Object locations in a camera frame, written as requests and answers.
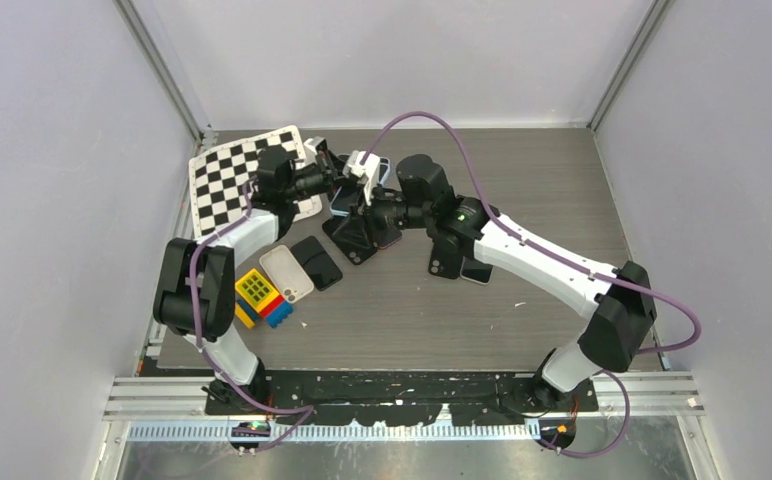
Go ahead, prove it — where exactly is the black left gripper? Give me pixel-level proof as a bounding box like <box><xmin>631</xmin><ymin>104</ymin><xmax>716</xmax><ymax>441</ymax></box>
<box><xmin>282</xmin><ymin>151</ymin><xmax>361</xmax><ymax>205</ymax></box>

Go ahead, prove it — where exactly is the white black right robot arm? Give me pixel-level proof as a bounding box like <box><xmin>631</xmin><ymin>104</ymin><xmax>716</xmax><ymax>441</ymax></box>
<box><xmin>339</xmin><ymin>151</ymin><xmax>657</xmax><ymax>411</ymax></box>

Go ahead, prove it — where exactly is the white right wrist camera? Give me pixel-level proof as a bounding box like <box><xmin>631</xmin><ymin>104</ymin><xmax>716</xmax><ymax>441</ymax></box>
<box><xmin>343</xmin><ymin>150</ymin><xmax>381</xmax><ymax>206</ymax></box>

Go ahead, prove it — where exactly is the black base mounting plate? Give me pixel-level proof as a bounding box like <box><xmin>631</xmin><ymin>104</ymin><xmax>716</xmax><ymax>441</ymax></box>
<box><xmin>204</xmin><ymin>369</ymin><xmax>599</xmax><ymax>429</ymax></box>

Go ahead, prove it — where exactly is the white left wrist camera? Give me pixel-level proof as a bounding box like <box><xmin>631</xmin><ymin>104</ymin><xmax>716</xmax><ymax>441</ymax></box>
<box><xmin>304</xmin><ymin>136</ymin><xmax>329</xmax><ymax>169</ymax></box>

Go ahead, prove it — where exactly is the aluminium frame rail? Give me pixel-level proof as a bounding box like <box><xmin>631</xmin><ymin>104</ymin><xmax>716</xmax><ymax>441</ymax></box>
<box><xmin>103</xmin><ymin>372</ymin><xmax>706</xmax><ymax>448</ymax></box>

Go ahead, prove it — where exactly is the checkerboard calibration mat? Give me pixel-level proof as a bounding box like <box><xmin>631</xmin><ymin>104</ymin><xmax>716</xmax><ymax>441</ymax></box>
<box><xmin>188</xmin><ymin>125</ymin><xmax>316</xmax><ymax>238</ymax></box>

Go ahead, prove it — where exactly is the black phone purple edge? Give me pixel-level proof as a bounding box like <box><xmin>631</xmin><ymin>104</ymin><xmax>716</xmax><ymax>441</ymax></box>
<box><xmin>373</xmin><ymin>226</ymin><xmax>402</xmax><ymax>250</ymax></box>

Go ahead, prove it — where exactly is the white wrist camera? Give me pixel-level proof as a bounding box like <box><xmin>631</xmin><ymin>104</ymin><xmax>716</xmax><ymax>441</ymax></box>
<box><xmin>343</xmin><ymin>150</ymin><xmax>381</xmax><ymax>206</ymax></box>
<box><xmin>304</xmin><ymin>136</ymin><xmax>329</xmax><ymax>169</ymax></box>

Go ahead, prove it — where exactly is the yellow red blue block house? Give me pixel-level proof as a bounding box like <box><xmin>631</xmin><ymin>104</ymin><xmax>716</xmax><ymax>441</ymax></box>
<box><xmin>234</xmin><ymin>269</ymin><xmax>293</xmax><ymax>328</ymax></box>

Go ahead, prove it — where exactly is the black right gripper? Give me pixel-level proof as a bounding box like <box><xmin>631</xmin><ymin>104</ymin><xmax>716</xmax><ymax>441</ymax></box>
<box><xmin>335</xmin><ymin>179</ymin><xmax>433</xmax><ymax>249</ymax></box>

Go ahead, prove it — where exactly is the black phone case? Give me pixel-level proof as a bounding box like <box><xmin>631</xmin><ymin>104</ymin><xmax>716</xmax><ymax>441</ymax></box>
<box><xmin>321</xmin><ymin>215</ymin><xmax>379</xmax><ymax>265</ymax></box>
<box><xmin>428</xmin><ymin>231</ymin><xmax>463</xmax><ymax>280</ymax></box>

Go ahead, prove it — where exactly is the white edged black phone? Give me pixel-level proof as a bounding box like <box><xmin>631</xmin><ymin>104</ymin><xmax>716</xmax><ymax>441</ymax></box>
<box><xmin>460</xmin><ymin>258</ymin><xmax>493</xmax><ymax>285</ymax></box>

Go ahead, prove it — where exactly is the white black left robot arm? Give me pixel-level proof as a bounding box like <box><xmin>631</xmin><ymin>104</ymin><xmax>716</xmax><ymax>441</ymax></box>
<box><xmin>152</xmin><ymin>137</ymin><xmax>343</xmax><ymax>414</ymax></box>

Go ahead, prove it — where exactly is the beige phone case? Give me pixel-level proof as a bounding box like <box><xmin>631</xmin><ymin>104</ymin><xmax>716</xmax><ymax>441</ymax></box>
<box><xmin>259</xmin><ymin>245</ymin><xmax>315</xmax><ymax>304</ymax></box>

